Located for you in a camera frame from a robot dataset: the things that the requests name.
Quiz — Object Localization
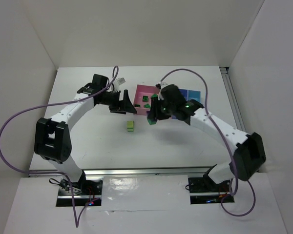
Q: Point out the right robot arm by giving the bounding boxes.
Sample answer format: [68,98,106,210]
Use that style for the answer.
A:
[147,84,266,188]

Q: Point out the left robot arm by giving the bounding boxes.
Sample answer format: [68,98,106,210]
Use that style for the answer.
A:
[34,74,137,191]

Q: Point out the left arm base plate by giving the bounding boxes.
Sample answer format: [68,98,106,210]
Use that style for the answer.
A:
[56,177,104,207]

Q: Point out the dark green lego brick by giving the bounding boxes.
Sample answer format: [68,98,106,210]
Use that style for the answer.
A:
[142,96,148,102]

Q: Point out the aluminium rail right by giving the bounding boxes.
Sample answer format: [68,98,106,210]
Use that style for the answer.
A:
[220,67,250,135]

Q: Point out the pink and blue sorting tray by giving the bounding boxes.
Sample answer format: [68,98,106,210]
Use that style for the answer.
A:
[132,84,201,120]

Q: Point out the aluminium rail front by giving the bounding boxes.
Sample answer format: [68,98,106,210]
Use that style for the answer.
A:
[28,166,258,177]

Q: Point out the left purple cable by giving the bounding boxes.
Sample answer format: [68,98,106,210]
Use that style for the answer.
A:
[0,65,120,228]

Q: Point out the lime green striped lego stack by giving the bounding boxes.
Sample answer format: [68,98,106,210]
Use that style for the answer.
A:
[126,120,134,132]

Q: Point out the lime blue green lego stack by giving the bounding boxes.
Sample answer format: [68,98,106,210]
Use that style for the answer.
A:
[147,113,157,125]

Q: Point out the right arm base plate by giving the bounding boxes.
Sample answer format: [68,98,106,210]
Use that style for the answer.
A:
[185,177,234,205]

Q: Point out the aluminium rail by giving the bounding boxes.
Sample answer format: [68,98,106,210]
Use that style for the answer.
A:
[28,166,258,177]
[220,67,250,135]

